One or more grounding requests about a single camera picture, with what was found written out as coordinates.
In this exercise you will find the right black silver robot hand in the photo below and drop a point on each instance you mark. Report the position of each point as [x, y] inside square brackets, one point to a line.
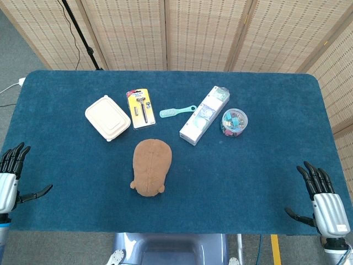
[329, 212]

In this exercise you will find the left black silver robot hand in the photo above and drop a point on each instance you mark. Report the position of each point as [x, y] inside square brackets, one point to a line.
[8, 190]

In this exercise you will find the brown capybara plush toy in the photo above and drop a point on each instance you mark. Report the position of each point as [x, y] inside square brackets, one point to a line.
[151, 165]

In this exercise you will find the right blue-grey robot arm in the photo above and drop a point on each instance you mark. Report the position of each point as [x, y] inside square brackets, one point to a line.
[335, 247]

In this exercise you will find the yellow floor tape strip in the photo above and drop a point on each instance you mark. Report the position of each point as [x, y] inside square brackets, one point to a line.
[275, 248]

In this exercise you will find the white table leg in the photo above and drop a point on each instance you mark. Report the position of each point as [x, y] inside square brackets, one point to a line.
[240, 245]

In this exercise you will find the white power plug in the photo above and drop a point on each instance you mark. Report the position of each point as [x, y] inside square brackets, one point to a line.
[21, 81]

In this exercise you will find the blue carpet table mat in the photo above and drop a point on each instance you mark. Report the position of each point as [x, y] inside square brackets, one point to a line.
[220, 179]

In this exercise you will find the beige lidded food container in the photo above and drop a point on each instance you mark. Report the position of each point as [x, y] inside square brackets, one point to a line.
[106, 117]

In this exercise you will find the clear jar of binder clips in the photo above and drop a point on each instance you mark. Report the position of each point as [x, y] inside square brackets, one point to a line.
[234, 122]

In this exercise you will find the razor in yellow blister pack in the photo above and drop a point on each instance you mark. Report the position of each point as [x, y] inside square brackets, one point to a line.
[140, 110]

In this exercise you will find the long clear sticker box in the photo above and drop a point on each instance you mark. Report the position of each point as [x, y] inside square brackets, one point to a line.
[201, 118]

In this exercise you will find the blue-grey robot torso base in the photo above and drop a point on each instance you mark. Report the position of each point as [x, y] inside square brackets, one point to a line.
[171, 248]

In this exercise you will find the black tripod stand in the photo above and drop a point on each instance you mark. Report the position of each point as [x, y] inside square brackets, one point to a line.
[80, 33]

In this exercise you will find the teal plastic hair brush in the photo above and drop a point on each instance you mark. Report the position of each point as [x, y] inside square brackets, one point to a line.
[168, 113]

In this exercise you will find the white perforated metal bracket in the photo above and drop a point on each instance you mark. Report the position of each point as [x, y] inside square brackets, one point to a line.
[234, 261]
[115, 256]

